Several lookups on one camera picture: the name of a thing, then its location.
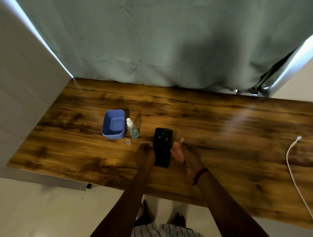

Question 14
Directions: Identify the person's right hand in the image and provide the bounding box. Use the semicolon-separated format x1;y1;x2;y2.
180;143;208;178

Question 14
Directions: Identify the person's left hand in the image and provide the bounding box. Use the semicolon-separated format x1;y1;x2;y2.
134;143;157;171

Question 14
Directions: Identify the orange cleaning cloth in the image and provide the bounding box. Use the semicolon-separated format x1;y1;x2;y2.
170;138;186;164

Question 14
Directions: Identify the black smartphone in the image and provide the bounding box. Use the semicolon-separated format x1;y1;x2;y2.
153;127;173;168

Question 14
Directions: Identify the clear spray bottle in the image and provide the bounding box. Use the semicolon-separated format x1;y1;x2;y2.
126;118;140;140

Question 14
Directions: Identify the blue plastic container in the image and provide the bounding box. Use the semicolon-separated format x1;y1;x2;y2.
102;109;127;140

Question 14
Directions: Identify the white charging cable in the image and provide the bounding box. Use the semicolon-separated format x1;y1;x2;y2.
286;136;313;219

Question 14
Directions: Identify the person's right forearm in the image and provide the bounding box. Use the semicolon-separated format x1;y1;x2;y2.
195;172;270;237

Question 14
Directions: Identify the person's left forearm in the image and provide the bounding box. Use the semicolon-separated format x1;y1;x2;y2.
90;168;153;237

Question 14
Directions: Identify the person's left foot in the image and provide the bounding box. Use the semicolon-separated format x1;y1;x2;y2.
136;200;148;221

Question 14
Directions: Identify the person's foot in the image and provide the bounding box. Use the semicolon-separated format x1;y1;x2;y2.
169;212;186;228
136;200;148;221

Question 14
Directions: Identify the person's right foot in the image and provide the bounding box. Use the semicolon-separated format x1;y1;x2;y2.
169;212;186;228

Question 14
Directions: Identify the red wrist band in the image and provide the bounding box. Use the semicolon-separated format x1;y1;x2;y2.
192;168;210;186

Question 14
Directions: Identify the white striped shirt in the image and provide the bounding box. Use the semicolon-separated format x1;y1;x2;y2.
131;222;205;237

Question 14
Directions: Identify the grey-green curtain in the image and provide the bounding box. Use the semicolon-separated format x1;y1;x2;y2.
16;0;313;97

